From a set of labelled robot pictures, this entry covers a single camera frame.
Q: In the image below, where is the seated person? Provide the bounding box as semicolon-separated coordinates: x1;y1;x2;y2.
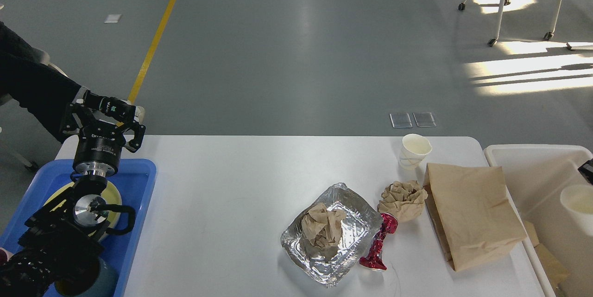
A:
0;23;145;143

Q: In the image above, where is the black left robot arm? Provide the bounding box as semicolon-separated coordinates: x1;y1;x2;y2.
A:
1;98;145;297

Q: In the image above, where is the crumpled brown paper ball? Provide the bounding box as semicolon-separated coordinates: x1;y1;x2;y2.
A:
377;180;429;222

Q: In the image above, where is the yellow plastic plate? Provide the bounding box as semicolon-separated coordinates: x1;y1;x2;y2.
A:
42;181;123;242

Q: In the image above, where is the aluminium foil tray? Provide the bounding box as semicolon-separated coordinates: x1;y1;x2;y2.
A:
280;183;383;287

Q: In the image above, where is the blue plastic tray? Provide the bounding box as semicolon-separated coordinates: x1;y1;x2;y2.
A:
0;158;157;297

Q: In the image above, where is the red snack wrapper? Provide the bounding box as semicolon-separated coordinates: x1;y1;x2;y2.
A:
359;213;398;271

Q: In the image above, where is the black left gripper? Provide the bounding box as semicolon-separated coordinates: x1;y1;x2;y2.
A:
59;102;146;177

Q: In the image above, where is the crumpled brown paper in tray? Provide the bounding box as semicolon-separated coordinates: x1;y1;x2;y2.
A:
301;202;347;250

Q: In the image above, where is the small white cup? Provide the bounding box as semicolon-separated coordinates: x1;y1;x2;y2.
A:
398;134;433;170

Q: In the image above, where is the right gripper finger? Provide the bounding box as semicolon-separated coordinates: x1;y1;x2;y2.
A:
577;159;593;185

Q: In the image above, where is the white paper cup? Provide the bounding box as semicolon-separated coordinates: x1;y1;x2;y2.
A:
561;184;593;236

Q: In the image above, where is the pink cup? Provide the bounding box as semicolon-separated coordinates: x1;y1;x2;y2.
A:
0;247;13;265

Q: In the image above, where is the brown paper bag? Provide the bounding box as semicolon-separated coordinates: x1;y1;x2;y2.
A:
424;163;527;272
523;221;570;290

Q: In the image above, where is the white plastic bin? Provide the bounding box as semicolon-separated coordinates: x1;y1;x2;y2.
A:
484;144;593;297

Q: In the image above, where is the teal mug yellow inside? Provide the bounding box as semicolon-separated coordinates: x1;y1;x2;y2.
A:
54;257;118;297

